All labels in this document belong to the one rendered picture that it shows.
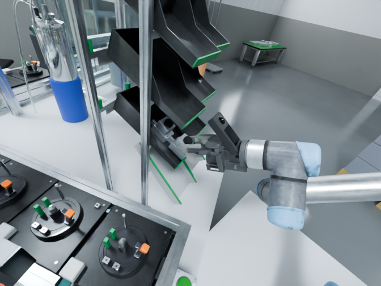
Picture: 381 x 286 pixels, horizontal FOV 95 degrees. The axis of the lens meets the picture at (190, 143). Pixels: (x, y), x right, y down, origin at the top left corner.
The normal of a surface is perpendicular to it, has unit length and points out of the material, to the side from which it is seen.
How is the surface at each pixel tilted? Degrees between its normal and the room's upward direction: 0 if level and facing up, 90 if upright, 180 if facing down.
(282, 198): 63
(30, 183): 0
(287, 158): 56
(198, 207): 0
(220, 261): 0
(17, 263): 90
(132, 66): 90
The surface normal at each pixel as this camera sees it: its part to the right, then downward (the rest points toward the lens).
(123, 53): -0.47, 0.50
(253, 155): -0.54, 0.01
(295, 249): 0.17, -0.76
